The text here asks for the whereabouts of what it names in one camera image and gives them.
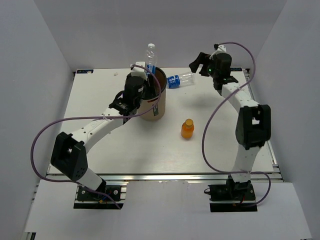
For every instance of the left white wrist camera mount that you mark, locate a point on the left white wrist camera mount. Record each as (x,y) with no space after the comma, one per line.
(137,71)

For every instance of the blue label water bottle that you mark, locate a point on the blue label water bottle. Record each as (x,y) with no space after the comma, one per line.
(151,58)
(181,80)

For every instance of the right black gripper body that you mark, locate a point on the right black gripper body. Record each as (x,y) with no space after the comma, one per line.
(212,72)

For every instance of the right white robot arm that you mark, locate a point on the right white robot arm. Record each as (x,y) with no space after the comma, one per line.
(253,127)

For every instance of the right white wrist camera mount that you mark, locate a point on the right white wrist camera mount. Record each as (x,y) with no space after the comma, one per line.
(218,48)

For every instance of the brown bin with black rim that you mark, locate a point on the brown bin with black rim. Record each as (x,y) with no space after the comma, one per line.
(152,108)

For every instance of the right blue corner marker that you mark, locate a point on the right blue corner marker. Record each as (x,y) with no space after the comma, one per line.
(236,69)

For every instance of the blue corner marker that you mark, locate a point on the blue corner marker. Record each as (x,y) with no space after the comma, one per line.
(84,71)
(236,69)

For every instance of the aluminium table frame rail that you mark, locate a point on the aluminium table frame rail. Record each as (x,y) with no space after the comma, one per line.
(164,177)

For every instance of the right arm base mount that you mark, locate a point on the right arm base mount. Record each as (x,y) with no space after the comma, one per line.
(223,199)

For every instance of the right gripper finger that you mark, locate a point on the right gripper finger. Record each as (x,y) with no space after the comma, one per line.
(204,69)
(201,58)

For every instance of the orange juice bottle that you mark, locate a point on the orange juice bottle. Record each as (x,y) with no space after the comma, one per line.
(187,129)

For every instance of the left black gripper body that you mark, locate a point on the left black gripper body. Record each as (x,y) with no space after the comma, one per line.
(143,95)

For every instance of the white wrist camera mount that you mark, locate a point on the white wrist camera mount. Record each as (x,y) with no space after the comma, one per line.
(218,48)
(137,71)

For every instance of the left blue corner marker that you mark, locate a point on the left blue corner marker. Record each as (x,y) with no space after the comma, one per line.
(84,71)

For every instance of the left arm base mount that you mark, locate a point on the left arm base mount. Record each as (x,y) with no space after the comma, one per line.
(113,198)

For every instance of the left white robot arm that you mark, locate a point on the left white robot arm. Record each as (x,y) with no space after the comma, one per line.
(69,154)

